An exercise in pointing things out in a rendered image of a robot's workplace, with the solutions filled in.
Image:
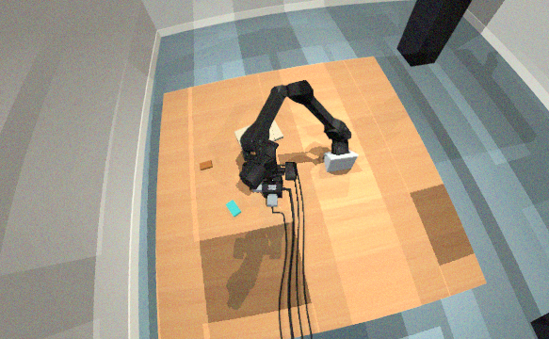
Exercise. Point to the beige flat rectangular slab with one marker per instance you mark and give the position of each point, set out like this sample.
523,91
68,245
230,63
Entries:
274,131

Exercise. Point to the cyan rectangular block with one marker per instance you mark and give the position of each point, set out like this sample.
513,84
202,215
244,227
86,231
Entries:
233,208

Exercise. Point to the small orange-brown rectangular block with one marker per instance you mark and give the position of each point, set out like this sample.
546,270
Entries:
206,165

